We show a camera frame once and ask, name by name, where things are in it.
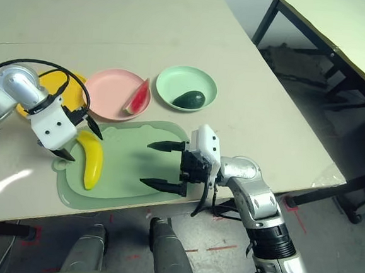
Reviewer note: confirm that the grey robot leg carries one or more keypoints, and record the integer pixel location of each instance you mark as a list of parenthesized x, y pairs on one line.
[(170, 255), (86, 249)]

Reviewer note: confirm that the yellow plastic plate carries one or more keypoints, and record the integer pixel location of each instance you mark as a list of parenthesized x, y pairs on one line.
[(73, 94)]

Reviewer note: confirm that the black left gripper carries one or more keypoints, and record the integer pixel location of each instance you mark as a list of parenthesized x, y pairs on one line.
[(75, 115)]

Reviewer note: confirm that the beige table with black frame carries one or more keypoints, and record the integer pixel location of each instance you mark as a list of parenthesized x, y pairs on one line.
[(337, 19)]

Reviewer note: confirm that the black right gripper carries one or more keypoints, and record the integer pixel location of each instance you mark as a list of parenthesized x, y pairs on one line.
[(195, 169)]

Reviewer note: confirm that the dark green toy avocado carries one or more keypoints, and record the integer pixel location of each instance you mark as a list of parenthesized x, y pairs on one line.
[(190, 99)]

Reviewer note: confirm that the pink plastic plate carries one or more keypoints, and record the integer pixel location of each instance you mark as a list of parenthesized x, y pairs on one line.
[(110, 89)]

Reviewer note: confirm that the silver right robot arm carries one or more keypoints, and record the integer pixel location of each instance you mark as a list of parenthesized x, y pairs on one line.
[(254, 192)]

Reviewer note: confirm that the clear plastic sheet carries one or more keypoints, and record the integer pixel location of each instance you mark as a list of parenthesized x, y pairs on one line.
[(331, 178)]

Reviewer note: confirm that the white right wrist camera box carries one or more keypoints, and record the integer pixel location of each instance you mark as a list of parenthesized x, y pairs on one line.
[(208, 145)]

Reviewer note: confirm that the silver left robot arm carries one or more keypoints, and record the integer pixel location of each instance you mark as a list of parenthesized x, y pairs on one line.
[(12, 88)]

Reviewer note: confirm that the grey right robot leg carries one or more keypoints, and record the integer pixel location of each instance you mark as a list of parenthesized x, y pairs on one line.
[(170, 255)]

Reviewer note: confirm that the black table base with caster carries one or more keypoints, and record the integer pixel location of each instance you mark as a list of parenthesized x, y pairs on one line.
[(323, 193)]

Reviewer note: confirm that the red watermelon slice toy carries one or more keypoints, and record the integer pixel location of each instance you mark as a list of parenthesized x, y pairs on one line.
[(138, 99)]

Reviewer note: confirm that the grey left robot leg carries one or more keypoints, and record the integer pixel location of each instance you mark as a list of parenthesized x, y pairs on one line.
[(86, 249)]

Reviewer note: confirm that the mint green plastic plate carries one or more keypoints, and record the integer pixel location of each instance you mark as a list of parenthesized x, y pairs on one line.
[(180, 79)]

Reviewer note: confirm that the yellow toy banana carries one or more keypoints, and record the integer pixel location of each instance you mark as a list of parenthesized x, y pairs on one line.
[(93, 164)]

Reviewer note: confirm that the pale green serving tray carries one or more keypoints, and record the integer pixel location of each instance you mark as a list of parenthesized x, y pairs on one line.
[(126, 170)]

